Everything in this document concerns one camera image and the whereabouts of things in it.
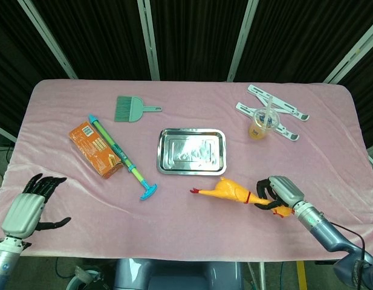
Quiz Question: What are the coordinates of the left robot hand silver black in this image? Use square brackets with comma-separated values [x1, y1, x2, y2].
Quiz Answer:
[1, 173, 72, 239]

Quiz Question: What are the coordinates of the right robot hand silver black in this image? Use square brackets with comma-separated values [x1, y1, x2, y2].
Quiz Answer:
[254, 175, 305, 212]

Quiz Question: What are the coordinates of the yellow rubber chicken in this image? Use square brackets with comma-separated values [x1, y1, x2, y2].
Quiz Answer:
[190, 176, 296, 220]

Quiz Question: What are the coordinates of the metal tray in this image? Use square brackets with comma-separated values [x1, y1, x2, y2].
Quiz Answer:
[157, 127, 228, 176]

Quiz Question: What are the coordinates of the green blue water pump toy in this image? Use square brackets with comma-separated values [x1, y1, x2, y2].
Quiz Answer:
[88, 114, 158, 201]

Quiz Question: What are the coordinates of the plastic cup orange drink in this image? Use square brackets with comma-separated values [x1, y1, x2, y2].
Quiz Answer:
[248, 107, 280, 141]

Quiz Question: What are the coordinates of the white folding laptop stand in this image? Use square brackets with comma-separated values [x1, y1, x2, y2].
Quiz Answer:
[235, 84, 311, 142]

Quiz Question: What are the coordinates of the clear drinking straw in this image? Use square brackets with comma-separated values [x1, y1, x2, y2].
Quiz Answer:
[262, 95, 273, 127]

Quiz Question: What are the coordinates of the white plastic bucket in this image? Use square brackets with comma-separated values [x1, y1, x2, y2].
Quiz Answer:
[66, 265, 102, 290]

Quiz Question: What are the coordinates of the white metal table leg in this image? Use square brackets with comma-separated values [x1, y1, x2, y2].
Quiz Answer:
[245, 261, 267, 290]

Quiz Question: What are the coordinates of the orange cardboard box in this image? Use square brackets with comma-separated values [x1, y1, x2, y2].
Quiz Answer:
[68, 121, 124, 180]

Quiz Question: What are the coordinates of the pink velvet tablecloth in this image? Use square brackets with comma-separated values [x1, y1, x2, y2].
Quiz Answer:
[0, 79, 373, 262]

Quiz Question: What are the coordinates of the blue-grey robot torso base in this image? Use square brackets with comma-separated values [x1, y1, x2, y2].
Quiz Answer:
[113, 258, 244, 290]

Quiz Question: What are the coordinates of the teal hand brush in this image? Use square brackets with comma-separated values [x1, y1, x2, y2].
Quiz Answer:
[114, 95, 163, 123]

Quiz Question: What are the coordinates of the black curtain backdrop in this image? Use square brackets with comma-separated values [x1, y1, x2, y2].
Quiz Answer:
[0, 0, 373, 152]

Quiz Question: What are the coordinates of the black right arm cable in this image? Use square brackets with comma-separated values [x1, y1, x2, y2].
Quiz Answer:
[329, 222, 367, 263]

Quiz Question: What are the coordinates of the white metal frame post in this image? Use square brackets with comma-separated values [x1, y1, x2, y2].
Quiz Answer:
[17, 0, 78, 80]
[323, 23, 373, 84]
[227, 0, 260, 82]
[137, 0, 161, 81]

